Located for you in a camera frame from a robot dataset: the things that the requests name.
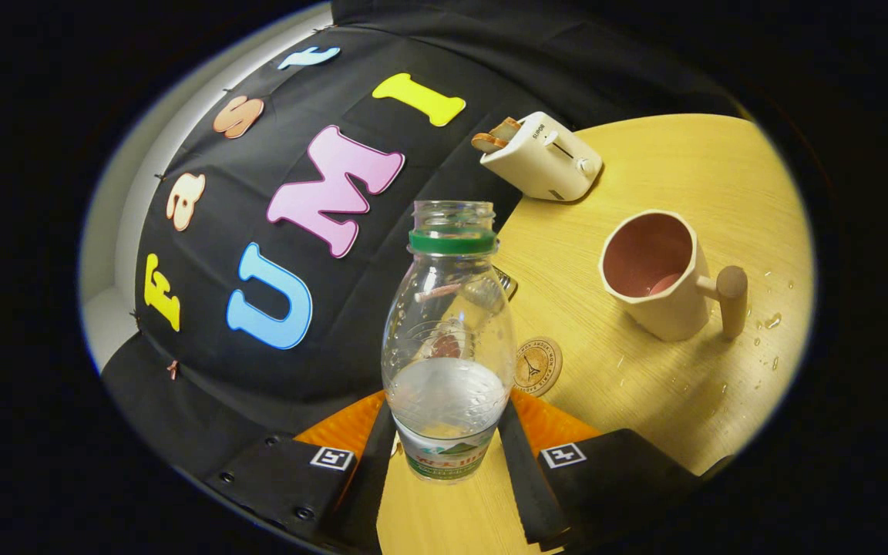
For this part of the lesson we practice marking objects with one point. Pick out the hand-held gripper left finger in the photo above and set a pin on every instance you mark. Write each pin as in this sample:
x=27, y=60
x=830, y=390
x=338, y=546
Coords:
x=371, y=493

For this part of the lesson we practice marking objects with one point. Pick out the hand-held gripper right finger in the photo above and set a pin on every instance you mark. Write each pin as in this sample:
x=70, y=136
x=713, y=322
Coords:
x=529, y=493

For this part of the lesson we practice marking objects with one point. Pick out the round cork coaster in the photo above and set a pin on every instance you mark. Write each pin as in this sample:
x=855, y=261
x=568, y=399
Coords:
x=538, y=368

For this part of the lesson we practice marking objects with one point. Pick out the clear plastic juice bottle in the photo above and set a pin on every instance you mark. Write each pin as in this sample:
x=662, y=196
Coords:
x=448, y=385

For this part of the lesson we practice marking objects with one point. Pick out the black backdrop cloth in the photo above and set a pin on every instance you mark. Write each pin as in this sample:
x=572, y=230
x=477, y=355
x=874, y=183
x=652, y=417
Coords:
x=243, y=401

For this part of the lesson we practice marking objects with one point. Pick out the wooden table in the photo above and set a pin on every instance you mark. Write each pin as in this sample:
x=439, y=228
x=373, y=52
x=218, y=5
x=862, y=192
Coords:
x=683, y=401

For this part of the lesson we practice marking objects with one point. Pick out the copper clip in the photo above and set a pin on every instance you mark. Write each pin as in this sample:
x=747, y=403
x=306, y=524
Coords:
x=173, y=370

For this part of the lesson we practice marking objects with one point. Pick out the white toaster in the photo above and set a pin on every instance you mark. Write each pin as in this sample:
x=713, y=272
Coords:
x=544, y=169

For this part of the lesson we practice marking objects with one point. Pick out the toast slice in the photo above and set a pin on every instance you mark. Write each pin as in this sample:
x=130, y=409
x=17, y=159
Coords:
x=507, y=127
x=488, y=142

